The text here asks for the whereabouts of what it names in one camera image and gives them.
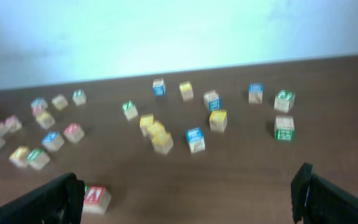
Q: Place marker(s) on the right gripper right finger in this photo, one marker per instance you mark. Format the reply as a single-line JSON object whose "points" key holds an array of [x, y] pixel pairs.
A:
{"points": [[316, 200]]}

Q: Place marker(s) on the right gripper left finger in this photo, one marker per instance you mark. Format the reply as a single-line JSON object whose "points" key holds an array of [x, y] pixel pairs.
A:
{"points": [[59, 201]]}

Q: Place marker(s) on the green R block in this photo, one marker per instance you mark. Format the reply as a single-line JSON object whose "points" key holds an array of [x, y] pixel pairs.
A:
{"points": [[86, 188]]}

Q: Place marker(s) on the red A block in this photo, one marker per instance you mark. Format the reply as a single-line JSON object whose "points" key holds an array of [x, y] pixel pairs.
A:
{"points": [[97, 200]]}

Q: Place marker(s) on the green V block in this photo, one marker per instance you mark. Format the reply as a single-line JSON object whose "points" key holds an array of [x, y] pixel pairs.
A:
{"points": [[38, 158]]}

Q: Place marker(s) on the blue P block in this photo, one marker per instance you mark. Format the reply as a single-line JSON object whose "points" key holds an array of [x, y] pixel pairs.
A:
{"points": [[53, 141]]}

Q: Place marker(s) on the yellow O block centre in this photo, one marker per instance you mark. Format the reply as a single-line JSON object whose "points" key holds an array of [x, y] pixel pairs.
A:
{"points": [[19, 157]]}

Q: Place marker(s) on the red Q block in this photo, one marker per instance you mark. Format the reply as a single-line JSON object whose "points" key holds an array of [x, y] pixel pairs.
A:
{"points": [[74, 133]]}

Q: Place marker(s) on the plain green-sided block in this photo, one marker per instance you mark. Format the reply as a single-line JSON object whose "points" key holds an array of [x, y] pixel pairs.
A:
{"points": [[284, 129]]}

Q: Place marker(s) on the yellow block upper left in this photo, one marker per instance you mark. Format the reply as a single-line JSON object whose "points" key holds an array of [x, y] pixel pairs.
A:
{"points": [[46, 120]]}

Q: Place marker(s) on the red 9 block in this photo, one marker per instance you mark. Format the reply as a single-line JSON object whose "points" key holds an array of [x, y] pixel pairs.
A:
{"points": [[13, 123]]}

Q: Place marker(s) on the plain yellow-edged block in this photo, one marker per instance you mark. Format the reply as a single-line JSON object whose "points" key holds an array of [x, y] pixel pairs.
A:
{"points": [[60, 102]]}

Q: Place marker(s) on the blue 5 block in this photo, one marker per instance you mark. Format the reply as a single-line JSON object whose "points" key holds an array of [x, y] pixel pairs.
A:
{"points": [[39, 102]]}

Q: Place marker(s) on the green J block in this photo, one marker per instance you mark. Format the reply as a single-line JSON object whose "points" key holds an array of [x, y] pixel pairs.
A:
{"points": [[284, 101]]}

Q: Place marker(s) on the green L block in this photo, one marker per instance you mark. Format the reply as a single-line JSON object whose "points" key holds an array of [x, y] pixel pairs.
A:
{"points": [[79, 97]]}

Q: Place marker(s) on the green Z block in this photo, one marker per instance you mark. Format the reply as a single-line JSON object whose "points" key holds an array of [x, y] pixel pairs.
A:
{"points": [[129, 110]]}

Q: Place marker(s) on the yellow S block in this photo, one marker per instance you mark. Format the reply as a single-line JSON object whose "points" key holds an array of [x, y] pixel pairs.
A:
{"points": [[146, 121]]}

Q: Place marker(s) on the yellow block lower cluster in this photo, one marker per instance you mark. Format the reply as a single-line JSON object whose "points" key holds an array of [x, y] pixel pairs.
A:
{"points": [[162, 142]]}

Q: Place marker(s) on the yellow block cluster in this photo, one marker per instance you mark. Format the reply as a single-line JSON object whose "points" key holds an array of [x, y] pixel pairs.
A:
{"points": [[155, 128], [162, 142]]}

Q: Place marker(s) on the yellow block middle cluster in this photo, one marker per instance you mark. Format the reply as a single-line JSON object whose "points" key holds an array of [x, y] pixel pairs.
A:
{"points": [[155, 128]]}

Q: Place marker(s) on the blue K block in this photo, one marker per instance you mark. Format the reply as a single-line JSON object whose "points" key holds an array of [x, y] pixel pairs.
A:
{"points": [[256, 93]]}

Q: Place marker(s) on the blue E block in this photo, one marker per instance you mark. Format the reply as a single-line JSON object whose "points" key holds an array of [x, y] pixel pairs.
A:
{"points": [[195, 140]]}

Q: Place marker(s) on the plain blue-sided block right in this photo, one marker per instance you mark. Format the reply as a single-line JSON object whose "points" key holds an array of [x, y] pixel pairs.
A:
{"points": [[212, 100]]}

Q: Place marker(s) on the plain blue-sided block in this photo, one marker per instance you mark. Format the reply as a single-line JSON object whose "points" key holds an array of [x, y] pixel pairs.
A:
{"points": [[159, 87], [212, 100]]}

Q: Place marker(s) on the plain blue-sided block top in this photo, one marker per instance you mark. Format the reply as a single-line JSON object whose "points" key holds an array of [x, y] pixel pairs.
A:
{"points": [[159, 87]]}

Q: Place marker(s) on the yellow block top right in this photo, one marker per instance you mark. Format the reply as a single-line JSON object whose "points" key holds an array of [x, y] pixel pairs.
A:
{"points": [[186, 90]]}

